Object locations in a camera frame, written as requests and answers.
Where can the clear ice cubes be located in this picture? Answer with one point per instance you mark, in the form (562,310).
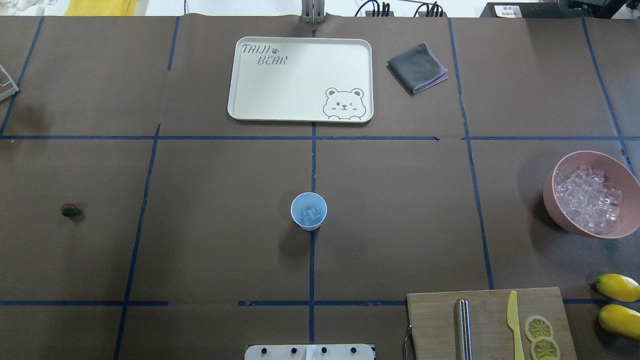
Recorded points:
(587,198)

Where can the light blue plastic cup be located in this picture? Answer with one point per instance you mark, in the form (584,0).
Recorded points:
(299,207)

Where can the cream bear tray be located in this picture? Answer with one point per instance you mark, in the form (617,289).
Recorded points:
(326,80)

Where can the grey folded cloth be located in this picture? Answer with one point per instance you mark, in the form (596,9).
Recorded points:
(418,69)

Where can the wooden cutting board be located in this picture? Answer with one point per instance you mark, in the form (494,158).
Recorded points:
(432,316)

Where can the yellow plastic knife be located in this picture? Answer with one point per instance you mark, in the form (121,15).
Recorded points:
(513,322)

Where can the red strawberry on table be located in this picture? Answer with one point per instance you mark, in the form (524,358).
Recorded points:
(69,210)

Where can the black box with label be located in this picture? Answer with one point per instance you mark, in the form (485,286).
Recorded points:
(522,10)

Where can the pink bowl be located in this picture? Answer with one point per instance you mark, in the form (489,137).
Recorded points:
(621,177)

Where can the lemon slice lower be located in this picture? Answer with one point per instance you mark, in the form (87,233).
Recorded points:
(545,348)

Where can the yellow cloth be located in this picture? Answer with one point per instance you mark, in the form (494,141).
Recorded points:
(99,8)

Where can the yellow lemon near bowl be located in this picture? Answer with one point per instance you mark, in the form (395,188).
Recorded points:
(618,287)

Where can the yellow lemon near edge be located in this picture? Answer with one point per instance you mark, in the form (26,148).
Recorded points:
(620,321)

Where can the aluminium frame post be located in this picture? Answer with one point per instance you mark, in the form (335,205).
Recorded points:
(313,11)

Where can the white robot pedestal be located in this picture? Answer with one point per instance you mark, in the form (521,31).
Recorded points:
(344,351)

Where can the white wire cup rack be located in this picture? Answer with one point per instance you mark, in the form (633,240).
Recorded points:
(8,86)

